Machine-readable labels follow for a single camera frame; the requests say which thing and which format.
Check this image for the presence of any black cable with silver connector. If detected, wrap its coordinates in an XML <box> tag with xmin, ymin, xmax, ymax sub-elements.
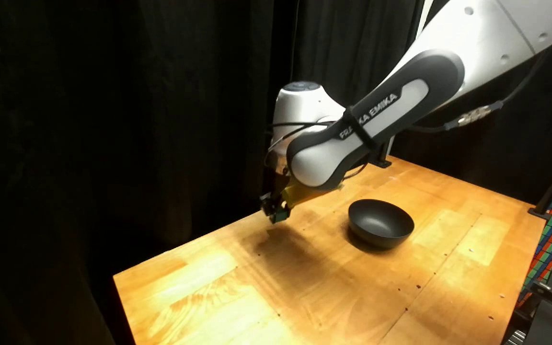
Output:
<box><xmin>408</xmin><ymin>36</ymin><xmax>552</xmax><ymax>135</ymax></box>

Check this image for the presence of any black bowl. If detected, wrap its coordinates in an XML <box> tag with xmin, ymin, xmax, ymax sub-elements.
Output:
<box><xmin>347</xmin><ymin>197</ymin><xmax>416</xmax><ymax>250</ymax></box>

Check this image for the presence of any black strap on arm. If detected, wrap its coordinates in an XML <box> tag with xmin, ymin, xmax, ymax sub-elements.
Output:
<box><xmin>341</xmin><ymin>106</ymin><xmax>377</xmax><ymax>152</ymax></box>

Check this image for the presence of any black curtain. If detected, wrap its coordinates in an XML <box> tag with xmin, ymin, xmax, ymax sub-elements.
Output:
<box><xmin>0</xmin><ymin>0</ymin><xmax>552</xmax><ymax>345</ymax></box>

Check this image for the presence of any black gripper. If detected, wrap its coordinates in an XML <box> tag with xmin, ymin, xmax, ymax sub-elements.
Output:
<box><xmin>259</xmin><ymin>147</ymin><xmax>299</xmax><ymax>223</ymax></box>

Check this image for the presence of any black pole with base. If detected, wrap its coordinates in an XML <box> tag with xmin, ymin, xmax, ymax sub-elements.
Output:
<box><xmin>368</xmin><ymin>135</ymin><xmax>398</xmax><ymax>172</ymax></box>

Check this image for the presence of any small green block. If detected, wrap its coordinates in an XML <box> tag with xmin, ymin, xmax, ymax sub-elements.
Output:
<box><xmin>270</xmin><ymin>206</ymin><xmax>291</xmax><ymax>225</ymax></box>

